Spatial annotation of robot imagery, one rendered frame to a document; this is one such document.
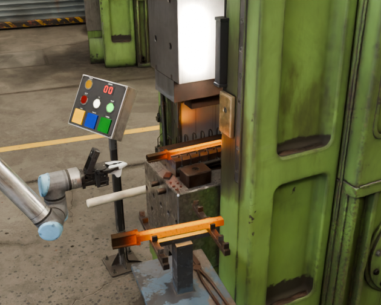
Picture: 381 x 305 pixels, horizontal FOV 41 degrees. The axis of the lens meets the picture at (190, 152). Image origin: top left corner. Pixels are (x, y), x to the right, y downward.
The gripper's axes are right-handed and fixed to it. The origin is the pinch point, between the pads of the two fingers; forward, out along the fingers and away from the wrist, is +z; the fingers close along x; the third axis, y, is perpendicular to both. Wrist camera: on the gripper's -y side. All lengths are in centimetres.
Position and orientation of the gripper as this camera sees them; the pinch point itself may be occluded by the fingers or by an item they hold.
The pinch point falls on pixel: (124, 163)
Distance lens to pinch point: 224.6
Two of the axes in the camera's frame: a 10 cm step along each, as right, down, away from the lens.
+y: 0.1, 9.0, 4.4
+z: 8.9, -2.0, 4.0
